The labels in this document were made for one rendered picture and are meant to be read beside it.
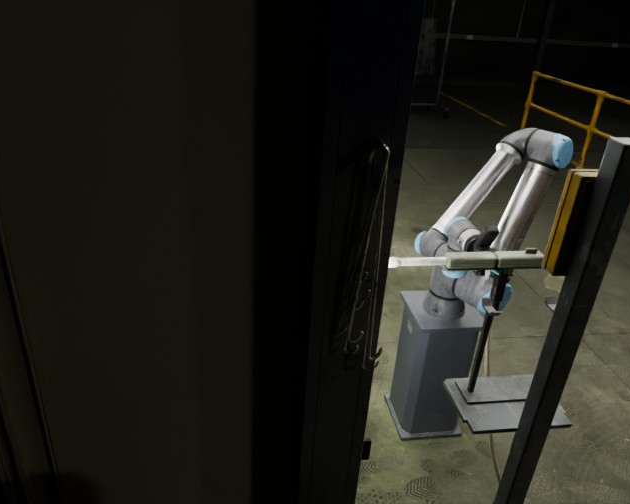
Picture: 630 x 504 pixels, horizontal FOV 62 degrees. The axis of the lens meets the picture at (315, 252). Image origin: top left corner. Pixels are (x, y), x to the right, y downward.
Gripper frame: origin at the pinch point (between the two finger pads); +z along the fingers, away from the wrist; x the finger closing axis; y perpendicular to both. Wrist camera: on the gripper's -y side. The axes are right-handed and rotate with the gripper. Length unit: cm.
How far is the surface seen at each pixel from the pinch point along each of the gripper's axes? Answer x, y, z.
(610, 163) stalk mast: 2, -44, 33
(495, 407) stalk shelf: 4.6, 35.7, 21.1
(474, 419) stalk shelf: 13.2, 35.6, 25.4
